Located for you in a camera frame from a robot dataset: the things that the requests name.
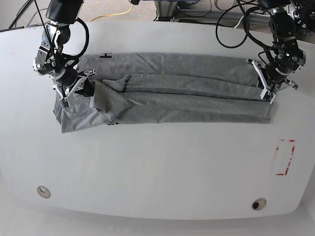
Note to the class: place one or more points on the red tape rectangle marking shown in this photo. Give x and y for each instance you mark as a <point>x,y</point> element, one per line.
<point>283,156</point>

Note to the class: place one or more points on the right table grommet hole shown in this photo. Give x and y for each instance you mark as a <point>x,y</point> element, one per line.
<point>259,204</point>

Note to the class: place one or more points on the table grommet hole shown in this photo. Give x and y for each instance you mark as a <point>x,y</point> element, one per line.
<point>259,204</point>
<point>43,192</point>

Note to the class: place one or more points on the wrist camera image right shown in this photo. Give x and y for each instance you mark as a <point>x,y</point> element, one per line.
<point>268,96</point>

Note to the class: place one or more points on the grey t-shirt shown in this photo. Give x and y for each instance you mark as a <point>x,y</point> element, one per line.
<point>135,88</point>

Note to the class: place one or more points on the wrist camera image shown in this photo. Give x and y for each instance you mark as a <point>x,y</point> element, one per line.
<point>268,96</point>
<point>67,102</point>

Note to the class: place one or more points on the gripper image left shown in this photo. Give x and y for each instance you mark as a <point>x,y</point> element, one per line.
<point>71,82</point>

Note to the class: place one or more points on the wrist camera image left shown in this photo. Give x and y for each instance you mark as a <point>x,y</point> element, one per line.
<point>67,102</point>

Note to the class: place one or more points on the aluminium frame base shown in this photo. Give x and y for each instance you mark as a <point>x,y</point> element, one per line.
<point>177,11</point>

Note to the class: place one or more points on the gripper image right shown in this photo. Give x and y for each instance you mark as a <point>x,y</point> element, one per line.
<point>270,79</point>

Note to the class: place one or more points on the left table grommet hole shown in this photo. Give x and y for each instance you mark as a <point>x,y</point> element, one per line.
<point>43,192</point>

